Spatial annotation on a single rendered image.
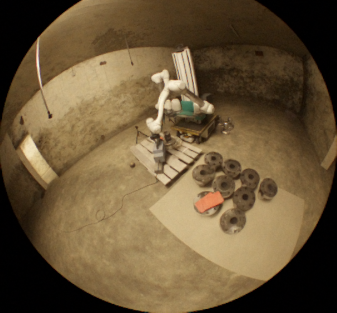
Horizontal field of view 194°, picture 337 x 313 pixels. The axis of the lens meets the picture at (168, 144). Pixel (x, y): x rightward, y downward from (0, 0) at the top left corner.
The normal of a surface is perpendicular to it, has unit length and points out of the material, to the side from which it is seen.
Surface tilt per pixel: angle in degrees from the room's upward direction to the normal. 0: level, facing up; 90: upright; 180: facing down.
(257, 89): 90
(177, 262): 0
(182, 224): 0
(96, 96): 90
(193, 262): 0
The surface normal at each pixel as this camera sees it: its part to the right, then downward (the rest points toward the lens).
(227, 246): -0.22, -0.78
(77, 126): 0.65, 0.33
